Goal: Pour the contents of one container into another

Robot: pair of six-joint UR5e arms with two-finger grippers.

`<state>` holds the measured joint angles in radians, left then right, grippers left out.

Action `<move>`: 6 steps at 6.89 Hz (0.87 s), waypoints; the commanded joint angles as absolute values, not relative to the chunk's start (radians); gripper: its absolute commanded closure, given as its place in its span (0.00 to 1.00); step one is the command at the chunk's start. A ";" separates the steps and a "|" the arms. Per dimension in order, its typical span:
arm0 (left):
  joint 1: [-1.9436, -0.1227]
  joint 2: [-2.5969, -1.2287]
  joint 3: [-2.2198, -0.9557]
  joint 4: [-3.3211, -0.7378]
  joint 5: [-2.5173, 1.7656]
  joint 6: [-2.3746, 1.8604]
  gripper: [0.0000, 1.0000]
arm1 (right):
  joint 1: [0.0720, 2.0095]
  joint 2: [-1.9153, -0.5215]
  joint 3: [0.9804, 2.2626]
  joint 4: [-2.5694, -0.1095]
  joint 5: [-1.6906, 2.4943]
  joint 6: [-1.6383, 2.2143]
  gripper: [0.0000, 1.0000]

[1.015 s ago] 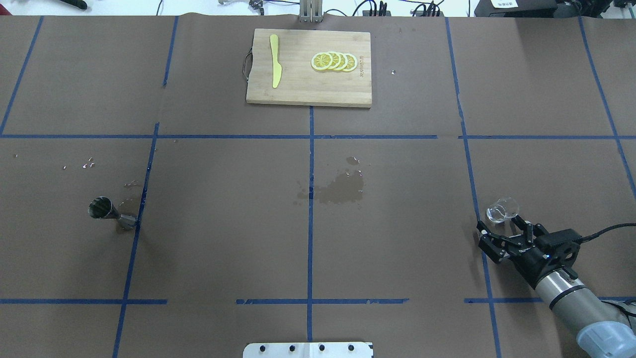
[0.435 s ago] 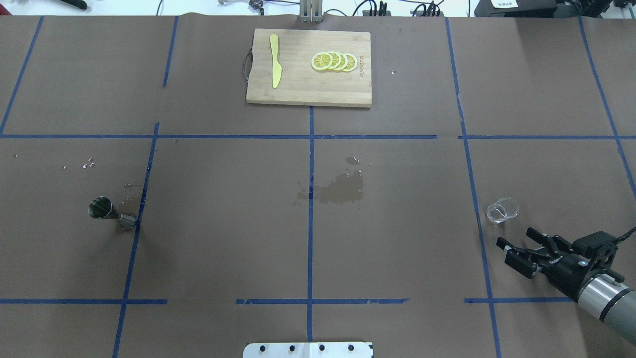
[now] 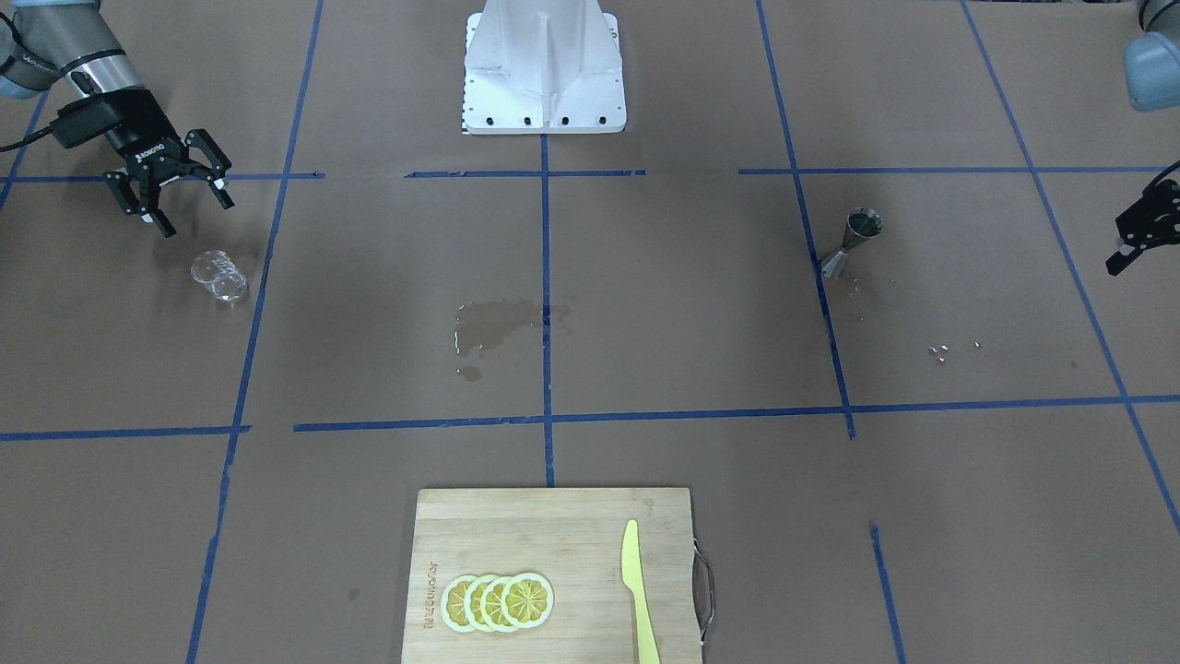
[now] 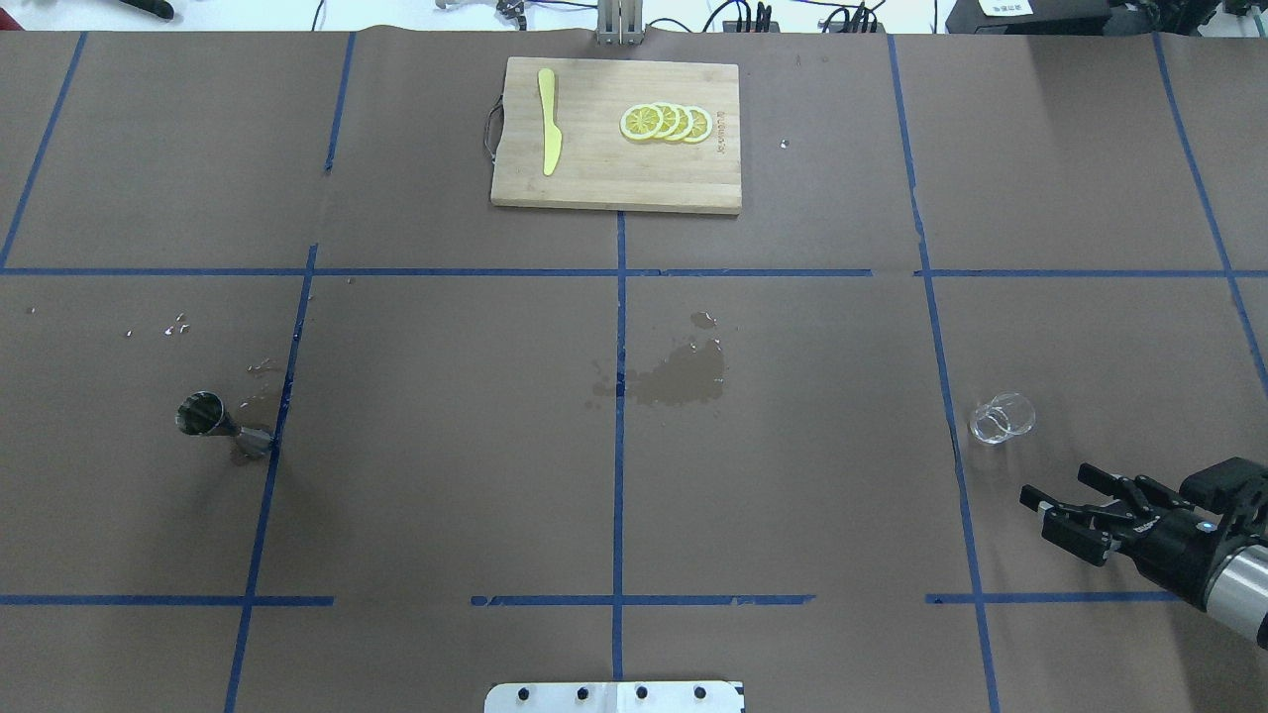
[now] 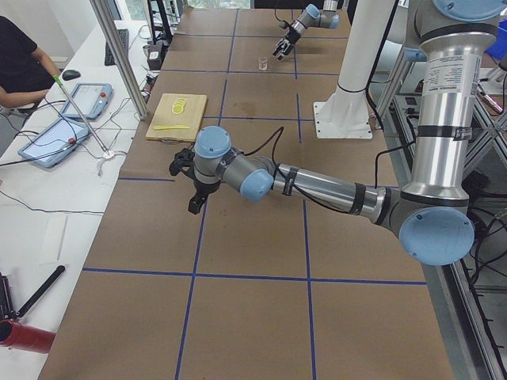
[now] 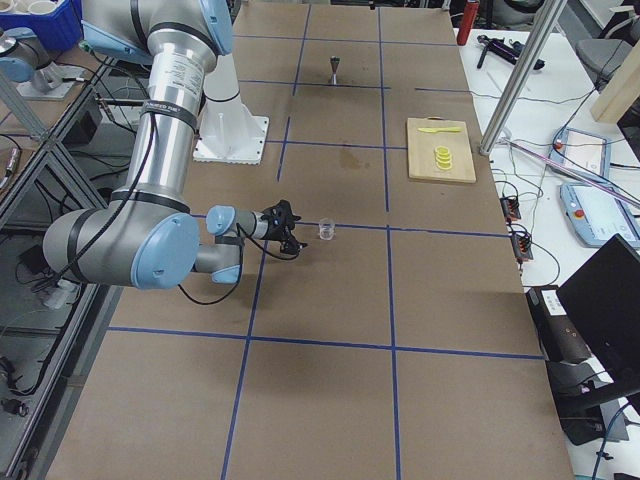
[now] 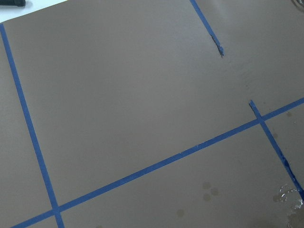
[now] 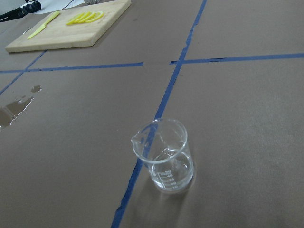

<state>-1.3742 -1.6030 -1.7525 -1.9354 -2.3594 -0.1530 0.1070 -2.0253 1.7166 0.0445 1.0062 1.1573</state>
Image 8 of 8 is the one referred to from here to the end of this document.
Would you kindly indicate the clear glass cup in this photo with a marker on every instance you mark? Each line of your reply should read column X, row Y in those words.
column 162, row 146

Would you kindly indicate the lemon slice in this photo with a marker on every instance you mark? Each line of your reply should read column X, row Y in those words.
column 80, row 17
column 95, row 17
column 89, row 17

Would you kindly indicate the bamboo cutting board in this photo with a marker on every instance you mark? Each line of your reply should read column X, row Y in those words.
column 58, row 34

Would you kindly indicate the lemon slice nearest knife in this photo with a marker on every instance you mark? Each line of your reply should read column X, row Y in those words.
column 75, row 18

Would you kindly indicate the yellow plastic knife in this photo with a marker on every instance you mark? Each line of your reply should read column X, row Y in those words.
column 52, row 16

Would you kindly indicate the aluminium frame post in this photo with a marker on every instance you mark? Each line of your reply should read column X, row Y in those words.
column 90, row 2

